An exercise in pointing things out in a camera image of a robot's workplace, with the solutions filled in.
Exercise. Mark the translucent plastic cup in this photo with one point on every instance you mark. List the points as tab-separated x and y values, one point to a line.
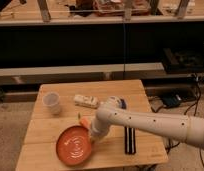
51	101

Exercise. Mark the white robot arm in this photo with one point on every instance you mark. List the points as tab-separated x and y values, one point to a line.
182	128

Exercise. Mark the wooden table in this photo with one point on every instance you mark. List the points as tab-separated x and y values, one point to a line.
38	151

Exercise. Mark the orange toy carrot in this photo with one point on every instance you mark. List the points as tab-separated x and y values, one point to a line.
83	121

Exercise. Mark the white plastic bottle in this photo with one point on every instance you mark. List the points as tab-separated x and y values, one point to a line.
86	101

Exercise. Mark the orange ceramic bowl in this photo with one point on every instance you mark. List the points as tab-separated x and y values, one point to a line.
73	146

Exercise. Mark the blue sponge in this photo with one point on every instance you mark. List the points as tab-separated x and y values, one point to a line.
123	104

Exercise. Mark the black vertical pole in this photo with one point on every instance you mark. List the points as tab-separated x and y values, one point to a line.
124	51

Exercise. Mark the long wooden bench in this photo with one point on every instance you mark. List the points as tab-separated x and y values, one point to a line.
81	69

